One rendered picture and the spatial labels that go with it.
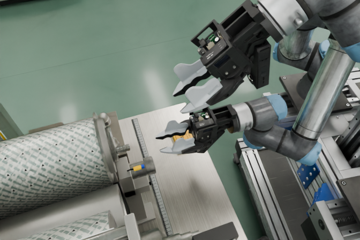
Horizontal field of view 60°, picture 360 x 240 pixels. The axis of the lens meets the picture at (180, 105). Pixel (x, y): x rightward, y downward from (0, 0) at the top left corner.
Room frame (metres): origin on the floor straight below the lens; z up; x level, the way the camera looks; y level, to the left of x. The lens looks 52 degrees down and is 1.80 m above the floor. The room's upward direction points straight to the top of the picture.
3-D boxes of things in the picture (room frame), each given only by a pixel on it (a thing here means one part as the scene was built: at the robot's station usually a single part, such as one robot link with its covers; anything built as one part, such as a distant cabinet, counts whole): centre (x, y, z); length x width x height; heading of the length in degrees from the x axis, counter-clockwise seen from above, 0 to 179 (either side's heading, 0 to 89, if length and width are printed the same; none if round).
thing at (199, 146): (0.43, -0.04, 1.09); 0.09 x 0.05 x 0.02; 118
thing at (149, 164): (0.32, 0.07, 1.18); 0.04 x 0.02 x 0.04; 19
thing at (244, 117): (0.50, -0.16, 1.11); 0.08 x 0.05 x 0.08; 19
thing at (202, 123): (0.47, -0.09, 1.12); 0.12 x 0.08 x 0.09; 109
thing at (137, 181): (0.31, 0.10, 1.05); 0.06 x 0.05 x 0.31; 109
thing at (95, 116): (0.33, 0.16, 1.25); 0.15 x 0.01 x 0.15; 19
